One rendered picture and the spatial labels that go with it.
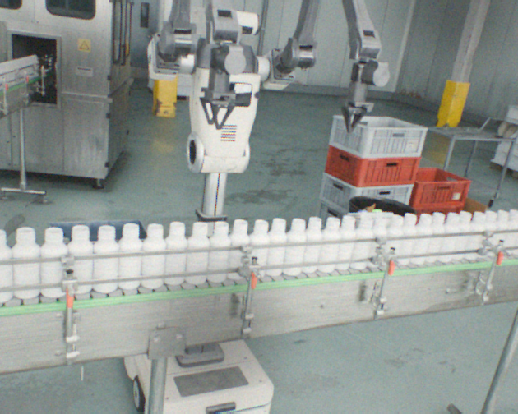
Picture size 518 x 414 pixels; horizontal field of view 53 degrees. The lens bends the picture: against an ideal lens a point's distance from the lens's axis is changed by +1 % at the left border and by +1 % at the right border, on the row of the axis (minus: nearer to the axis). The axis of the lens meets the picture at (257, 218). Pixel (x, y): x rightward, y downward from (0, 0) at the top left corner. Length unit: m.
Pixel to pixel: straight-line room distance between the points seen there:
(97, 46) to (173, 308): 3.71
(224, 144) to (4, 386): 1.51
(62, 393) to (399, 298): 1.58
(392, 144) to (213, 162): 2.18
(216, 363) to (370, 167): 2.03
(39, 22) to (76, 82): 0.54
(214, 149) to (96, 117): 3.11
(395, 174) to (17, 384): 2.84
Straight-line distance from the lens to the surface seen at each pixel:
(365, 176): 3.82
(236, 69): 1.33
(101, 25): 4.85
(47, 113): 5.04
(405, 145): 4.00
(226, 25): 1.38
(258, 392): 2.26
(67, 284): 1.22
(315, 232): 1.50
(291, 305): 1.53
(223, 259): 1.38
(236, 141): 1.94
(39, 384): 2.68
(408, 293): 1.78
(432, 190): 4.45
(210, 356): 2.33
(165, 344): 1.43
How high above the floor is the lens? 1.67
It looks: 21 degrees down
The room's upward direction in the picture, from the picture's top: 8 degrees clockwise
